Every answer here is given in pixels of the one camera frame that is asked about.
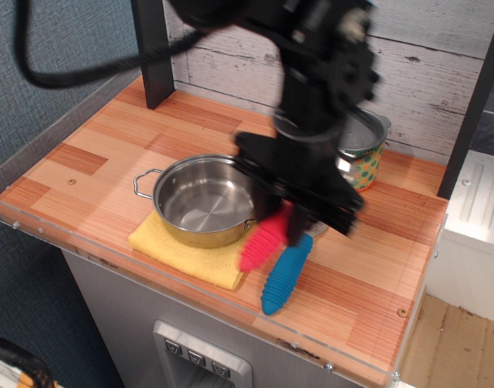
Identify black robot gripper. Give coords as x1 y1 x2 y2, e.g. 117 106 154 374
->
234 121 364 247

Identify red handled metal spoon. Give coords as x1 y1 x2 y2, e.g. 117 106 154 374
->
239 201 331 274

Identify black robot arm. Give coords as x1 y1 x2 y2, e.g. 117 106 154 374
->
172 1 378 245

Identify silver steel pan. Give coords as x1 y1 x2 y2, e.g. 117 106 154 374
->
133 154 257 248

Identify yellow folded cloth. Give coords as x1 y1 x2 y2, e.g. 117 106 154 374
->
129 212 247 290

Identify toy food can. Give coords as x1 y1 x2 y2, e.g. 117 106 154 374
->
336 108 391 192

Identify silver dispenser button panel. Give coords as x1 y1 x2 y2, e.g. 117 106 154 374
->
153 320 253 387

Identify grey toy kitchen cabinet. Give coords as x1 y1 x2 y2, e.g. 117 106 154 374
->
64 251 391 387

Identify white cabinet at right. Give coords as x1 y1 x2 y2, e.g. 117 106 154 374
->
425 150 494 321

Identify orange object bottom left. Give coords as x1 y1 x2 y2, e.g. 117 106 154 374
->
16 372 57 388

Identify blue handled metal fork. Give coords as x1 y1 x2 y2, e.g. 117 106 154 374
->
261 233 314 316

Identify dark grey left post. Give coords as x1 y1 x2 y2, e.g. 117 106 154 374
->
131 0 175 109

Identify dark grey post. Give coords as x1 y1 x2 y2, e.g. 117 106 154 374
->
437 32 494 200
131 0 175 109

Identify dark grey right post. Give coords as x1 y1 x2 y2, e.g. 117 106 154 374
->
437 32 494 200

